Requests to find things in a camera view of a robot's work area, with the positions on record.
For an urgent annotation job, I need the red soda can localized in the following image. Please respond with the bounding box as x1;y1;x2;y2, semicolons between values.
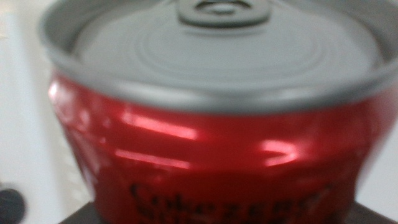
39;0;398;224

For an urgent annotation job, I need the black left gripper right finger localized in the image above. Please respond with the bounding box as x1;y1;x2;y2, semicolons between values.
349;202;398;224

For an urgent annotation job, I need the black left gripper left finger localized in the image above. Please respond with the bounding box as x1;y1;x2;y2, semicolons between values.
57;201;103;224

